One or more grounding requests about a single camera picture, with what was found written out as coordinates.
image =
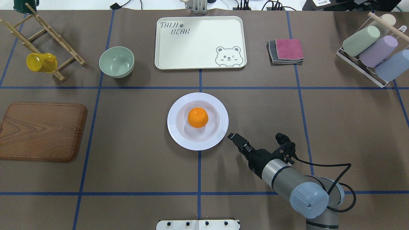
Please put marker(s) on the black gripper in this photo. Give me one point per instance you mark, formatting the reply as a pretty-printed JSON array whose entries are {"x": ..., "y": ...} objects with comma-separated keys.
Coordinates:
[{"x": 259, "y": 158}]

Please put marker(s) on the blue pastel cup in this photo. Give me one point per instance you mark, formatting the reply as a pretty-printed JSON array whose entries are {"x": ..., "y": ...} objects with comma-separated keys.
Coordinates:
[{"x": 394, "y": 66}]

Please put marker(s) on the orange fruit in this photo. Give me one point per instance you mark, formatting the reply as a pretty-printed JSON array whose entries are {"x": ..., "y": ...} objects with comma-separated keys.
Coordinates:
[{"x": 197, "y": 117}]

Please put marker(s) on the yellow plastic cup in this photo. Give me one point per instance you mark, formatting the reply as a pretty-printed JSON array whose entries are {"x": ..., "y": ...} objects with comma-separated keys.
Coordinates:
[{"x": 42, "y": 62}]

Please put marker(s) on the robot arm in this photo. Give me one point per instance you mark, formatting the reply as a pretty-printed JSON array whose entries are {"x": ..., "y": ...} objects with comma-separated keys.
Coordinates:
[{"x": 308, "y": 195}]

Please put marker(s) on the green pastel cup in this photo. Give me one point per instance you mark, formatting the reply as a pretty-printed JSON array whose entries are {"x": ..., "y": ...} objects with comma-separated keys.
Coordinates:
[{"x": 361, "y": 40}]

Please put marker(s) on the grey folded cloth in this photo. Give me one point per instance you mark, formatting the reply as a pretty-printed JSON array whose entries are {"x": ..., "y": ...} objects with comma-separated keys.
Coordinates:
[{"x": 273, "y": 55}]

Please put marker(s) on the purple pastel cup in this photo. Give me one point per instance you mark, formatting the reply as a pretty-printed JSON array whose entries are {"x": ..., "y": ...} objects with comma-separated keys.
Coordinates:
[{"x": 378, "y": 51}]

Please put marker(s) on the pink folded cloth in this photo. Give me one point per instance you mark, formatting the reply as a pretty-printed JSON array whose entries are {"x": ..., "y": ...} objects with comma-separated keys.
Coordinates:
[{"x": 289, "y": 49}]

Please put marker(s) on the white cup holder rack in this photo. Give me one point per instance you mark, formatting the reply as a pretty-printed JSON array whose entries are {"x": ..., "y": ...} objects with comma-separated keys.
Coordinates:
[{"x": 400, "y": 33}]

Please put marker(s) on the grey metal clamp mount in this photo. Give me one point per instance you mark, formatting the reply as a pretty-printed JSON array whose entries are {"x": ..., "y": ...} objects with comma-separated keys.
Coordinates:
[{"x": 198, "y": 7}]

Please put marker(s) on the green ceramic bowl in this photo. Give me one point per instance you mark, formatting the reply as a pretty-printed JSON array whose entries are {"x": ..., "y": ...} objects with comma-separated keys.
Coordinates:
[{"x": 117, "y": 62}]

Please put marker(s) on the dark green cup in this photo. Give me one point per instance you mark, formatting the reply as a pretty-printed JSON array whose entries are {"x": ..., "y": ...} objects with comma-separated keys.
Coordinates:
[{"x": 26, "y": 6}]

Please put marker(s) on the wood grain tray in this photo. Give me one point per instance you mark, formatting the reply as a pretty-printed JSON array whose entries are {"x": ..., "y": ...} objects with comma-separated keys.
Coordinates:
[{"x": 42, "y": 131}]

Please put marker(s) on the cream pastel cup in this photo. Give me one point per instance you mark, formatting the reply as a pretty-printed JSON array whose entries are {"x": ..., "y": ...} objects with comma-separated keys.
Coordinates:
[{"x": 389, "y": 19}]

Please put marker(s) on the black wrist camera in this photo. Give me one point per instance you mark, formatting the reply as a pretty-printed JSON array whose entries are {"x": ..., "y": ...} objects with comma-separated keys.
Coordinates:
[{"x": 287, "y": 148}]

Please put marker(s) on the black device top right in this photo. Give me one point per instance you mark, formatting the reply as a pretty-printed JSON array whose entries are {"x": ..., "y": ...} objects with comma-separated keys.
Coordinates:
[{"x": 350, "y": 5}]

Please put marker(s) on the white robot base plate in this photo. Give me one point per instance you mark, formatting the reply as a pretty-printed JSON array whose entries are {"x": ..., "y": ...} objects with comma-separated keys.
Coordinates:
[{"x": 213, "y": 224}]

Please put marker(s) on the cream bear serving tray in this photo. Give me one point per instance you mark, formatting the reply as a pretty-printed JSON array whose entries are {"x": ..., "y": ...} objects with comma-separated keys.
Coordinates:
[{"x": 204, "y": 42}]

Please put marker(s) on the white round plate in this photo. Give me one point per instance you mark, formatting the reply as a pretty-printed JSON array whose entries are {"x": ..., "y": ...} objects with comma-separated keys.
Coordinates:
[{"x": 198, "y": 138}]

